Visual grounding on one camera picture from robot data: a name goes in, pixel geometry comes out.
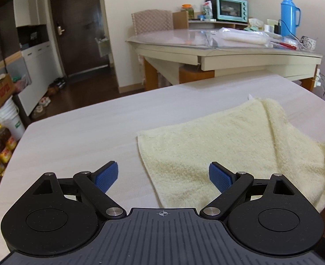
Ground dark brown door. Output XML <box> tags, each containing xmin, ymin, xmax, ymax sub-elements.
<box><xmin>50</xmin><ymin>0</ymin><xmax>109</xmax><ymax>75</ymax></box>

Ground cream yellow towel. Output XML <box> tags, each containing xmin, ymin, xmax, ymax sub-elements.
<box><xmin>137</xmin><ymin>99</ymin><xmax>325</xmax><ymax>211</ymax></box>

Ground teal toaster oven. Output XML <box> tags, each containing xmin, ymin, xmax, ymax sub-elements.
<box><xmin>205</xmin><ymin>0</ymin><xmax>248</xmax><ymax>23</ymax></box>

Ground plastic bag of white cloth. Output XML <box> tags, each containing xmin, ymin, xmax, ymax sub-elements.
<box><xmin>205</xmin><ymin>28</ymin><xmax>272</xmax><ymax>48</ymax></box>

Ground grey white cabinet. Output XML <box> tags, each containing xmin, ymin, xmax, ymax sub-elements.
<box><xmin>0</xmin><ymin>0</ymin><xmax>59</xmax><ymax>116</ymax></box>

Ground orange lid jar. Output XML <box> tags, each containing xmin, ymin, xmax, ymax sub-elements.
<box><xmin>181</xmin><ymin>4</ymin><xmax>195</xmax><ymax>19</ymax></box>

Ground white plastic buckets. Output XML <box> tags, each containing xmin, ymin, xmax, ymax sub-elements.
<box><xmin>0</xmin><ymin>98</ymin><xmax>25</xmax><ymax>141</ymax></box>

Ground blue thermos flask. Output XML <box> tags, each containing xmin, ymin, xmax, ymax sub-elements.
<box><xmin>280</xmin><ymin>0</ymin><xmax>301</xmax><ymax>36</ymax></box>

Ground shoes on floor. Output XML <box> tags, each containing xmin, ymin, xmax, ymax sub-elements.
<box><xmin>31</xmin><ymin>78</ymin><xmax>67</xmax><ymax>120</ymax></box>

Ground red handled screwdriver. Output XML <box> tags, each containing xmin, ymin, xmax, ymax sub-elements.
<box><xmin>271</xmin><ymin>41</ymin><xmax>297</xmax><ymax>50</ymax></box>

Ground quilted brown chair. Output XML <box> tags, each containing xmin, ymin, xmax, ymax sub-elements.
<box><xmin>131</xmin><ymin>9</ymin><xmax>173</xmax><ymax>35</ymax></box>

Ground cream dining table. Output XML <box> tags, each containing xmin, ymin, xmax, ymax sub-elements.
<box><xmin>128</xmin><ymin>29</ymin><xmax>322</xmax><ymax>90</ymax></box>

